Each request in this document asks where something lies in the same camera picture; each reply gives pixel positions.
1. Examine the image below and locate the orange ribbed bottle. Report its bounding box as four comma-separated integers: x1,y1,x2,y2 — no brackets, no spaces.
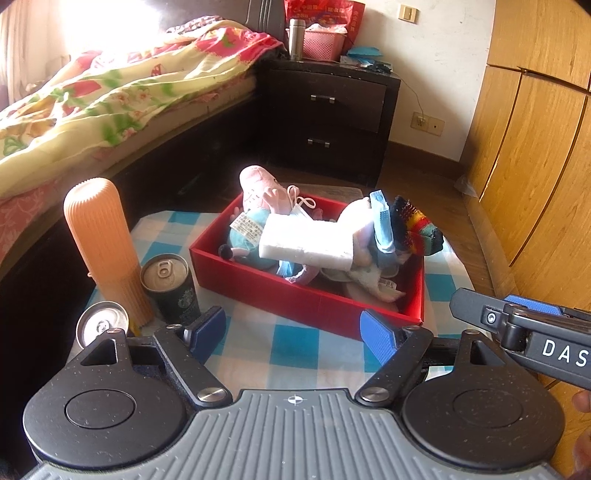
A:
63,178,155,333

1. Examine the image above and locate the red plastic bag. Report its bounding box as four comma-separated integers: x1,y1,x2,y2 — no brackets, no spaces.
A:
284,0,365,44

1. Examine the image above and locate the wall power socket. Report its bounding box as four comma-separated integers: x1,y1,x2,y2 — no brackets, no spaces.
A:
411,112,445,136

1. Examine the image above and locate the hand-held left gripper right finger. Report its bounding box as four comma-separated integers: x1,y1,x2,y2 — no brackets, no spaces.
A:
355,309,511,407

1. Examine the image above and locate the red cardboard box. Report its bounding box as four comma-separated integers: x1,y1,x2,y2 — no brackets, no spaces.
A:
189,191,426,342

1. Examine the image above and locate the dark green coffee can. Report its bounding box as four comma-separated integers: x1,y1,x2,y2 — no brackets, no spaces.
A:
140,254,202,326

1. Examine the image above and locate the floral yellow quilt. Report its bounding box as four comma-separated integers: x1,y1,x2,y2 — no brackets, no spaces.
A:
0,28,284,197

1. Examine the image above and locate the thin power cable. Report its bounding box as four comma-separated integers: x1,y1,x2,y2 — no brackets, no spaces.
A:
399,76,428,123

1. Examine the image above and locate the wooden wardrobe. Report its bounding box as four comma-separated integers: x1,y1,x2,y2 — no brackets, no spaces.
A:
462,0,591,393

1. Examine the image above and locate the blue drink can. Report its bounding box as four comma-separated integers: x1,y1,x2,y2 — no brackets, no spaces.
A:
76,301,131,349

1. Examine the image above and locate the pink pig plush toy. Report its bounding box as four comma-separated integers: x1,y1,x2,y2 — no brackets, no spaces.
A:
217,165,324,282

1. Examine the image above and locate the pink floral bedsheet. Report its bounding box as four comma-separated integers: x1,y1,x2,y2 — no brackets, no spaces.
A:
0,185,65,241

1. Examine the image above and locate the white plush toy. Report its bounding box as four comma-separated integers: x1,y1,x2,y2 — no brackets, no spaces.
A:
337,198,407,271

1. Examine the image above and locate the dark wooden nightstand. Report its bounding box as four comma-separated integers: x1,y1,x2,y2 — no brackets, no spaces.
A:
256,60,402,185

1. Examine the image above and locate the white sponge block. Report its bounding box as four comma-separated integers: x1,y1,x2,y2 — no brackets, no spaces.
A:
257,213,355,273

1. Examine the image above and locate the blue white checkered tablecloth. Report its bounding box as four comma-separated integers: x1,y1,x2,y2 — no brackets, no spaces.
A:
92,210,476,393

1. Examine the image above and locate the striped knitted sock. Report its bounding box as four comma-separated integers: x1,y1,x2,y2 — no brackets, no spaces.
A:
388,196,445,256

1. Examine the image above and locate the pink plastic basket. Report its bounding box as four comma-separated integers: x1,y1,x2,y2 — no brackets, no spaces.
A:
302,28,349,62

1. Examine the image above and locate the steel thermos flask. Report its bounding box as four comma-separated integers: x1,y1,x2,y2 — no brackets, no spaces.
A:
287,18,305,62

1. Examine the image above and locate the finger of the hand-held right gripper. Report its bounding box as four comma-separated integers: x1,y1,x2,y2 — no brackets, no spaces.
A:
450,288,536,350
504,295,591,321

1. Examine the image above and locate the purple patterned pillow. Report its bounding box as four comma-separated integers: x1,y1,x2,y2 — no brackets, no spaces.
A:
166,16,252,38

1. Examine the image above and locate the clear plastic scrap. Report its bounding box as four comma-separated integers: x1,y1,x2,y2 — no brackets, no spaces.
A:
454,174,479,198

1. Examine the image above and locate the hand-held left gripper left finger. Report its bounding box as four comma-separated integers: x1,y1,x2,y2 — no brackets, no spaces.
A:
69,305,234,409

